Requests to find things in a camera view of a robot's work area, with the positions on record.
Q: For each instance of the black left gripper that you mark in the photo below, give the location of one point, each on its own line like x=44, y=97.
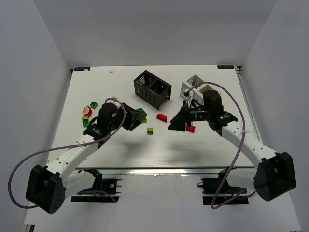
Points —
x=127, y=117

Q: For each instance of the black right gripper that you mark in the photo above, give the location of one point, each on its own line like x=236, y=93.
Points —
x=187, y=116

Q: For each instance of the green and lime lego stack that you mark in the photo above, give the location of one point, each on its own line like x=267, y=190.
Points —
x=142, y=118

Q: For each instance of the red lego with lime top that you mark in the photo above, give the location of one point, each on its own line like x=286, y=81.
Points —
x=190, y=128

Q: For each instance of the red rounded lego brick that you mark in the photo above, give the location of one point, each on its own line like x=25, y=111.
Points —
x=162, y=117

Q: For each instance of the lime small lego brick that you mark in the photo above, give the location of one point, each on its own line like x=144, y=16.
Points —
x=150, y=131

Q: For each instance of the green square lego brick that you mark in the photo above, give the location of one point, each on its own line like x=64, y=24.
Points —
x=93, y=105

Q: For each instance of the green lime small lego stack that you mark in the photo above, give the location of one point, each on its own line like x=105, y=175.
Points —
x=85, y=121

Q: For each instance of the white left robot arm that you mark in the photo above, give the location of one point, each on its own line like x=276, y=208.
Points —
x=50, y=185

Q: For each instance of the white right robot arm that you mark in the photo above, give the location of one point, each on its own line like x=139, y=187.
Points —
x=273, y=173

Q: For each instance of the black two-slot container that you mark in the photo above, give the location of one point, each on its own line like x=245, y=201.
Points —
x=152, y=89

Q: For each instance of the white two-slot container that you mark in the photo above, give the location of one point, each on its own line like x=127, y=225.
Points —
x=195, y=84

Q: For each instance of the red flower lego piece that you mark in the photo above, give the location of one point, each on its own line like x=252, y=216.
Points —
x=87, y=111

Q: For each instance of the blue label sticker left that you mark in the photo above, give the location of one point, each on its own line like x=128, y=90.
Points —
x=79, y=69

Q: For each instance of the blue label sticker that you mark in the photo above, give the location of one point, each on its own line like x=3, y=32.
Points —
x=79, y=69
x=225, y=66

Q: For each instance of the blue label sticker right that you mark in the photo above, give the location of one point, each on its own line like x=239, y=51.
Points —
x=225, y=66

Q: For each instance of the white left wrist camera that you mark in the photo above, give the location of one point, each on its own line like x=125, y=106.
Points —
x=114, y=101

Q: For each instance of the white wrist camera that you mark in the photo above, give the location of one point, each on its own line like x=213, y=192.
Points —
x=188, y=96
x=114, y=101

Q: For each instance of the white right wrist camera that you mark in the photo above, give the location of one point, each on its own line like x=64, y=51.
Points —
x=188, y=96

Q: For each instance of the aluminium table edge rail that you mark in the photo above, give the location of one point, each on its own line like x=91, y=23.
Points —
x=144, y=171

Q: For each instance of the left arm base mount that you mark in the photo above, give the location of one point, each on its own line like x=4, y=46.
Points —
x=103, y=189

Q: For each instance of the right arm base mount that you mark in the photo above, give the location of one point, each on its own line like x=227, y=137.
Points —
x=210, y=185

